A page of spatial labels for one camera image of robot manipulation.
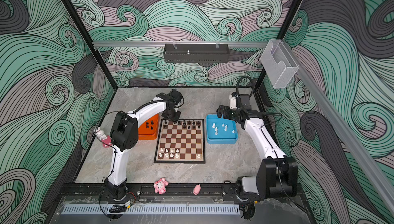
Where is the brown cream chessboard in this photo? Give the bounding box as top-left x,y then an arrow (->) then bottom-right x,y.
153,119 -> 206,164

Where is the aluminium wall rail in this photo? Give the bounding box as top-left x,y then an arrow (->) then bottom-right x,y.
92,40 -> 269,49
282,42 -> 394,214

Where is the aluminium right wall rail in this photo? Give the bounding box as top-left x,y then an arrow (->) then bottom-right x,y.
282,42 -> 394,214

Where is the pink pig plush toy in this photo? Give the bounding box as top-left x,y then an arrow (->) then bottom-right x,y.
153,178 -> 169,195

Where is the clear acrylic wall box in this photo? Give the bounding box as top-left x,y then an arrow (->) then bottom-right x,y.
260,39 -> 299,89

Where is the white rabbit pink base figurine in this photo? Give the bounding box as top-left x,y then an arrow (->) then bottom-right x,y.
94,127 -> 112,148

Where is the orange plastic tray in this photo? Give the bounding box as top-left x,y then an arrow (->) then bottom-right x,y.
139,114 -> 160,141

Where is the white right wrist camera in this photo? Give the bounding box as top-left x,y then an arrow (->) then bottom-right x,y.
229,92 -> 238,110

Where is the black perforated wall shelf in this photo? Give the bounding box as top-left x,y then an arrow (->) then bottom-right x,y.
163,43 -> 230,64

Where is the aluminium back wall rail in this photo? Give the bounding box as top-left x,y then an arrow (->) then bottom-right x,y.
92,40 -> 269,49

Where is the white slotted cable duct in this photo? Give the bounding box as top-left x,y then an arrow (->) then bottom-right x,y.
61,204 -> 240,215

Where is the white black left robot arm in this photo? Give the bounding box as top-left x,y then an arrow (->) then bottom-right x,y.
104,89 -> 184,200

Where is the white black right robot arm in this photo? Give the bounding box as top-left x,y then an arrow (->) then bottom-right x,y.
216,92 -> 298,200

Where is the small pink pig figurine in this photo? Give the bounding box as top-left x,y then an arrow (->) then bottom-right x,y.
193,184 -> 201,195

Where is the blue plastic tray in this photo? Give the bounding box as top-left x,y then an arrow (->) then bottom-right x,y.
206,114 -> 238,145

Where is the black front mounting rail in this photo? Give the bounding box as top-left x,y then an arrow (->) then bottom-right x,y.
60,183 -> 302,201

